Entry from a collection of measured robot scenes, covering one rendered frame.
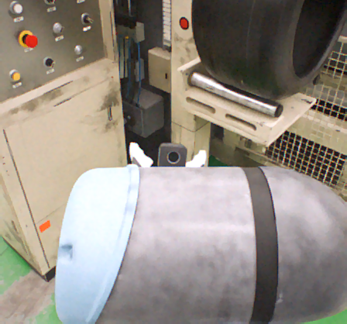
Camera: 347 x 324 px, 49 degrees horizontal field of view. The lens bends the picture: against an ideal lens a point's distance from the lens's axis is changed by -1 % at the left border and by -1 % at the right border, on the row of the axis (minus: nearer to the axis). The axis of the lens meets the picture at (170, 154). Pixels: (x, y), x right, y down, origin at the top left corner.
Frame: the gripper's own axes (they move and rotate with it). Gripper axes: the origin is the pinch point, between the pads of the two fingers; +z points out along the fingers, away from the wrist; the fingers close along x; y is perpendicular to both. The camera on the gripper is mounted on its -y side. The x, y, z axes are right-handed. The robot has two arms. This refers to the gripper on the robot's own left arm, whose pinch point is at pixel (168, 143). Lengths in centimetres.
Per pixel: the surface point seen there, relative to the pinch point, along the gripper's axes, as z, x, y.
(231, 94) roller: 48, 22, 13
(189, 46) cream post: 69, 8, 7
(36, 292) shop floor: 31, -45, 114
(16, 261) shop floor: 48, -58, 115
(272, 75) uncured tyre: 31.4, 27.7, -3.4
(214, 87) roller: 52, 17, 14
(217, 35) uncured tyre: 37.4, 11.6, -10.1
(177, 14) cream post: 73, 3, -3
